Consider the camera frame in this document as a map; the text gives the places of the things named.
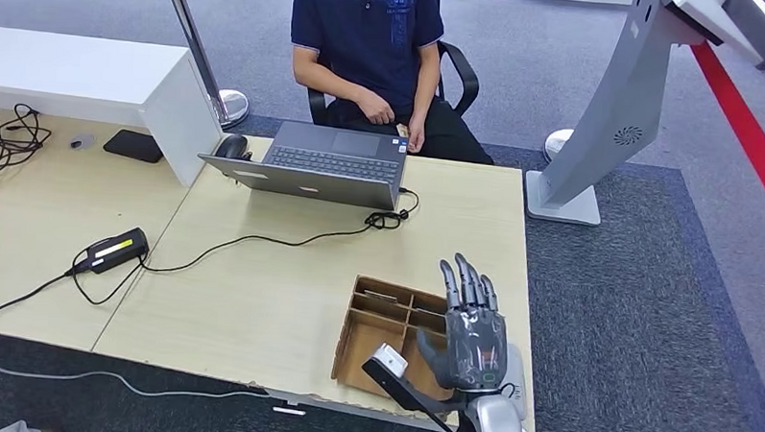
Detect white counter block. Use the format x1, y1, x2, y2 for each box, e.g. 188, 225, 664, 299
0, 25, 228, 190

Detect black rectangular pad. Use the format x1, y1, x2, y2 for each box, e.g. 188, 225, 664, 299
102, 128, 165, 165

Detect wooden compartment tray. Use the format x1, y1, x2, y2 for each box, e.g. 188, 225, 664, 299
330, 274, 464, 403

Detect grey laptop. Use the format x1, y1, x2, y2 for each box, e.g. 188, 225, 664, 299
197, 116, 413, 212

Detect tangled black cables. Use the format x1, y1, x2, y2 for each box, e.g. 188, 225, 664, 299
0, 102, 54, 224

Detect black computer mouse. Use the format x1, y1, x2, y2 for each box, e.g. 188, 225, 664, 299
213, 132, 253, 161

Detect black power brick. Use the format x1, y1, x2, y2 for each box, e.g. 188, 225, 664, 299
74, 225, 151, 278

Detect red barrier belt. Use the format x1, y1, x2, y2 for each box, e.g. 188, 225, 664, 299
682, 40, 765, 228

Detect person's right hand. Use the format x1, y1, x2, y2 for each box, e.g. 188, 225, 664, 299
357, 89, 397, 127

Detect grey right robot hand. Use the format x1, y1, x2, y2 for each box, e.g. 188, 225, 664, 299
414, 252, 512, 395

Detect person's left hand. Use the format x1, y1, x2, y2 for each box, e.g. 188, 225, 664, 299
405, 113, 428, 156

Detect black mains cord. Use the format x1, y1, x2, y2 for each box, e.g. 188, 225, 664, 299
0, 245, 144, 338

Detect person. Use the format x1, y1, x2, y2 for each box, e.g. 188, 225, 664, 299
286, 0, 500, 166

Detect dark blue area rug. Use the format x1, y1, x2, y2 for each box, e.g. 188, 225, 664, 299
0, 104, 765, 432

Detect grey kiosk stand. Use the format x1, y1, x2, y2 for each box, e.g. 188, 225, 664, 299
523, 0, 728, 231

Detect chrome stanchion base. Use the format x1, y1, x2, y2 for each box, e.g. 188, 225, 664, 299
543, 127, 576, 164

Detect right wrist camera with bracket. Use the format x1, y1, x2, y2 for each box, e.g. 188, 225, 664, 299
359, 340, 478, 432

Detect white floor cable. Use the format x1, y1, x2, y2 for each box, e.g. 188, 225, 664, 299
0, 350, 271, 403

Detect black laptop power cable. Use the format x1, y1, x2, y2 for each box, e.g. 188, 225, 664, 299
139, 178, 422, 282

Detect black office chair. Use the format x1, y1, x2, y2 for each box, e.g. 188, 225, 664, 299
306, 36, 484, 132

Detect chrome stanchion post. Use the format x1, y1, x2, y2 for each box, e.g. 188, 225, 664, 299
156, 0, 255, 130

